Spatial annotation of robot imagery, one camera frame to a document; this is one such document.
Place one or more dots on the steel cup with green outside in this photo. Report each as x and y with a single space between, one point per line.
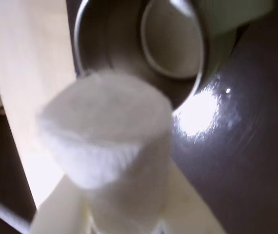
119 36

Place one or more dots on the white gauze roll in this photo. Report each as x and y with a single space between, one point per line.
105 136

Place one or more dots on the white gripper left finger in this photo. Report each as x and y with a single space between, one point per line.
61 214

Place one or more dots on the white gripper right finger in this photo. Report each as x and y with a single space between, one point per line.
190 209

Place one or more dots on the pale wooden table frame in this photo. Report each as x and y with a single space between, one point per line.
31 61

